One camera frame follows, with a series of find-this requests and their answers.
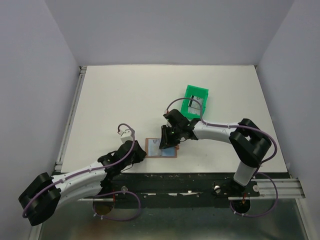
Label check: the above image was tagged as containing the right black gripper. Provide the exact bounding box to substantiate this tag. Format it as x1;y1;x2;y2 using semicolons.
159;124;183;149

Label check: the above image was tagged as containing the tan leather card holder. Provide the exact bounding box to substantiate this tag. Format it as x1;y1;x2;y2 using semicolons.
144;137;180;160

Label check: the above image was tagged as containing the green plastic bin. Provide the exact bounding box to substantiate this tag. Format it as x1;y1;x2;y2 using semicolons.
180;85;209;119

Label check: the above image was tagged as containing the silver VIP credit card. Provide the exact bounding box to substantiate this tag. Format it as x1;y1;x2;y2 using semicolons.
147;138;162;157

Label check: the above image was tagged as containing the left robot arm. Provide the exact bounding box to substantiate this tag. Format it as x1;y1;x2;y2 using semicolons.
18;140;147;226

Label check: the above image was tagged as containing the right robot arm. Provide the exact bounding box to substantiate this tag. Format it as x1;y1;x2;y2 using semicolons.
159;109;278;196

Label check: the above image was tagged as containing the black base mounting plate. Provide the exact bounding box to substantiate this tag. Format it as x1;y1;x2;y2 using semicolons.
93;172;260;209

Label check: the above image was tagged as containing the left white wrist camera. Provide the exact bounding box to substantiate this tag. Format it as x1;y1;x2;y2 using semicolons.
118;129;135;144

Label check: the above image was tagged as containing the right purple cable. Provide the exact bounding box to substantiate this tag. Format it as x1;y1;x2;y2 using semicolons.
166;97;280;219

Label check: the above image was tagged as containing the purple cable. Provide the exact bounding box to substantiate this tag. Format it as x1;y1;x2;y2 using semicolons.
166;97;280;219
22;123;142;221

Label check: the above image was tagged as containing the aluminium extrusion rail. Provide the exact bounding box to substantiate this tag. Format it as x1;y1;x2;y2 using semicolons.
255;178;306;199

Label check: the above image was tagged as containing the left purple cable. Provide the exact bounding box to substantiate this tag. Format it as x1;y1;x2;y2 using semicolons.
22;123;142;221

